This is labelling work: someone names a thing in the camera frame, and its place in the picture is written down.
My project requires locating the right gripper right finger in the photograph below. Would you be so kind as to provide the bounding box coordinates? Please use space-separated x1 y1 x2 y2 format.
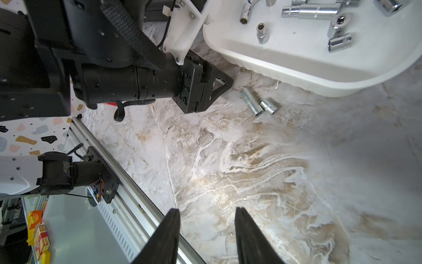
235 207 285 264

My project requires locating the wide chrome socket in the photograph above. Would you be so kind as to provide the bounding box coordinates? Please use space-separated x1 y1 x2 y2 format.
327 13 351 39

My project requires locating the chrome socket with groove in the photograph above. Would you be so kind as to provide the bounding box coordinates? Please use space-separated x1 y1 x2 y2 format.
373 0 409 17

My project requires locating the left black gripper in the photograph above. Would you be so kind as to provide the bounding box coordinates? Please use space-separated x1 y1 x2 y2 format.
71 51 234 113

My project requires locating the white plastic storage box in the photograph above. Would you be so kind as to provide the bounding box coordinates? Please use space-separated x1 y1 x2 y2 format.
203 1 422 97

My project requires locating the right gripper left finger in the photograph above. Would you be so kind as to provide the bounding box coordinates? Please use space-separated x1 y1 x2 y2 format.
132 209 181 264

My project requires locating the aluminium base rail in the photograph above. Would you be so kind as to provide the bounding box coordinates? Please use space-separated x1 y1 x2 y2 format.
69 118 204 264

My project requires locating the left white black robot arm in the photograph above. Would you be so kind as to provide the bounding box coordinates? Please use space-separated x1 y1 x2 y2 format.
1 1 233 122

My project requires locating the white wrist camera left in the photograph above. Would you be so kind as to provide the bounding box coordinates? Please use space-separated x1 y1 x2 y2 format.
162 0 222 66

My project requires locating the small chrome socket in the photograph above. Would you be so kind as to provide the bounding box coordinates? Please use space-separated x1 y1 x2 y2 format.
260 99 278 115

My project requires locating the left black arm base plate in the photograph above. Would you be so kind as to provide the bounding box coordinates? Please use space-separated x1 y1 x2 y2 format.
86 146 121 204

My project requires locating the long chrome socket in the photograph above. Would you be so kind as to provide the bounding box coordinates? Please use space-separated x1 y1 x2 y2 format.
240 88 263 117
281 4 341 20

